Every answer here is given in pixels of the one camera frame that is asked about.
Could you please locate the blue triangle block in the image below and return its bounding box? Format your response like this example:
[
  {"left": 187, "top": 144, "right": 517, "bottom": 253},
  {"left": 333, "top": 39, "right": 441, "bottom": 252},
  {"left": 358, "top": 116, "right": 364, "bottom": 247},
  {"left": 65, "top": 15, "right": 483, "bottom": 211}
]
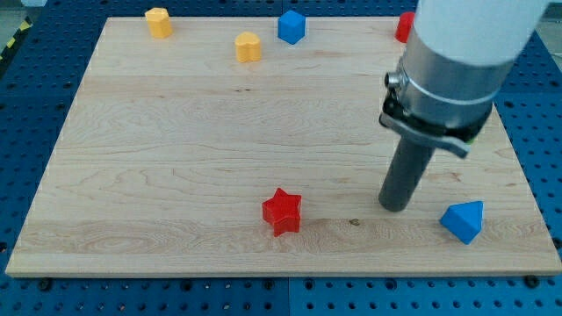
[{"left": 440, "top": 201, "right": 484, "bottom": 245}]

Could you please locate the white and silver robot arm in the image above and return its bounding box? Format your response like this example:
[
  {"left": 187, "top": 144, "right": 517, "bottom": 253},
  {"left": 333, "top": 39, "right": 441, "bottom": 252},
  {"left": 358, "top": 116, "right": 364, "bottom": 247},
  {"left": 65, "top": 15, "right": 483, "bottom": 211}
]
[{"left": 379, "top": 0, "right": 550, "bottom": 158}]

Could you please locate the red star block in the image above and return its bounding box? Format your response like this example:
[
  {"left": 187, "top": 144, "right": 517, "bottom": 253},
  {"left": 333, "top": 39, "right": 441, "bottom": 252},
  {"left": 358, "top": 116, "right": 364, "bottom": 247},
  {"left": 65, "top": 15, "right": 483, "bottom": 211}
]
[{"left": 262, "top": 188, "right": 302, "bottom": 237}]

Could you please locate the light wooden board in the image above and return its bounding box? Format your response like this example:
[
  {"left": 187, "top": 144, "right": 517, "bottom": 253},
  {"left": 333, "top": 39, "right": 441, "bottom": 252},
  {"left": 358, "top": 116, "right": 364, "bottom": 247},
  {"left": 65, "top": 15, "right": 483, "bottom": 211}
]
[{"left": 6, "top": 18, "right": 561, "bottom": 278}]

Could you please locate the yellow heart block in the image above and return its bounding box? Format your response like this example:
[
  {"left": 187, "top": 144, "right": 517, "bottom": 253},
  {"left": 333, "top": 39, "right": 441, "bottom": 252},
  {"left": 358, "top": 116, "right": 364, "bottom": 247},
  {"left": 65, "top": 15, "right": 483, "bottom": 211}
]
[{"left": 234, "top": 32, "right": 262, "bottom": 63}]

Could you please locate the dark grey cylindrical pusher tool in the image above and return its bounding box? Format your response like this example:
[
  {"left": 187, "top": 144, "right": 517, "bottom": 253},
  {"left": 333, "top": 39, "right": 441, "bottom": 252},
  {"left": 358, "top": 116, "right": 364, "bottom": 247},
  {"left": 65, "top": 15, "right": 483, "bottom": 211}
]
[{"left": 378, "top": 138, "right": 435, "bottom": 212}]

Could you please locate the blue cube block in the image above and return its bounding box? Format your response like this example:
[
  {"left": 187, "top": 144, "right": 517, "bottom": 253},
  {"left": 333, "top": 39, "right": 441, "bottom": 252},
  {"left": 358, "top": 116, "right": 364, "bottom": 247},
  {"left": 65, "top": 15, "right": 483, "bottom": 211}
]
[{"left": 277, "top": 11, "right": 306, "bottom": 45}]

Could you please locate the yellow hexagon block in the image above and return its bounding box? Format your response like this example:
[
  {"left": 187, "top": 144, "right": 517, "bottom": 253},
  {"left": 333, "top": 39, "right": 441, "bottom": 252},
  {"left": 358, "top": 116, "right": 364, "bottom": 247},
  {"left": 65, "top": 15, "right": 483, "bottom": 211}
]
[{"left": 145, "top": 7, "right": 173, "bottom": 39}]

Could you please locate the red cylinder block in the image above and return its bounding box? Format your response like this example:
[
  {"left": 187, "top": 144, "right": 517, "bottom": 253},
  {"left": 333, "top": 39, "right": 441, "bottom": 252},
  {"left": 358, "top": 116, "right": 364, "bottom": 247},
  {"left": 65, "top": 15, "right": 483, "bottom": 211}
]
[{"left": 394, "top": 11, "right": 415, "bottom": 43}]

